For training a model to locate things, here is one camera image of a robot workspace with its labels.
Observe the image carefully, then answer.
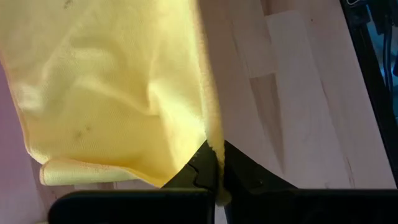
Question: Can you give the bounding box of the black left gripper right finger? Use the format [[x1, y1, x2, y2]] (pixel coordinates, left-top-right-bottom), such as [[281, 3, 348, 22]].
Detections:
[[223, 140, 398, 224]]

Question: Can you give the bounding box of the yellow microfiber towel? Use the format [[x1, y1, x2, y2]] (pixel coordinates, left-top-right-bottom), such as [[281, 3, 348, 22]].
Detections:
[[0, 0, 233, 206]]

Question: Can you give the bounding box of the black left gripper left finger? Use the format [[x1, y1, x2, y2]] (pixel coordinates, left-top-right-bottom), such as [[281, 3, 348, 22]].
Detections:
[[48, 140, 217, 224]]

